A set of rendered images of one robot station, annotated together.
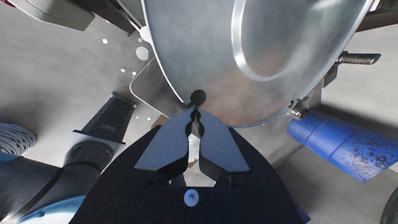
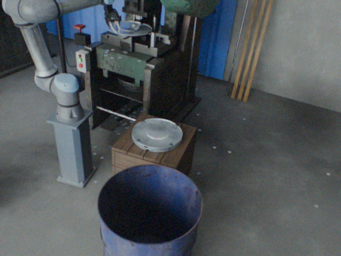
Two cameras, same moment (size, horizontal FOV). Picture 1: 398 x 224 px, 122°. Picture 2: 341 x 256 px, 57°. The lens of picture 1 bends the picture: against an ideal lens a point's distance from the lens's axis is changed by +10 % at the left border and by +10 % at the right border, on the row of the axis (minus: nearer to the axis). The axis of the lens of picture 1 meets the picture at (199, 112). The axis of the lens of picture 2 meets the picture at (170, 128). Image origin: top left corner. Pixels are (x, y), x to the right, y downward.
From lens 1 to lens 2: 2.09 m
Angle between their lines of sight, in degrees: 79
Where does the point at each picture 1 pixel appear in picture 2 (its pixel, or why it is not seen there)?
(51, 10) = (87, 54)
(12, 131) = not seen: outside the picture
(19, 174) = not seen: hidden behind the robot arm
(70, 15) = (88, 60)
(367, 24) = (183, 36)
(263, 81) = (132, 31)
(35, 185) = not seen: hidden behind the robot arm
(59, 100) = (25, 173)
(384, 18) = (184, 33)
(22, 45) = (24, 145)
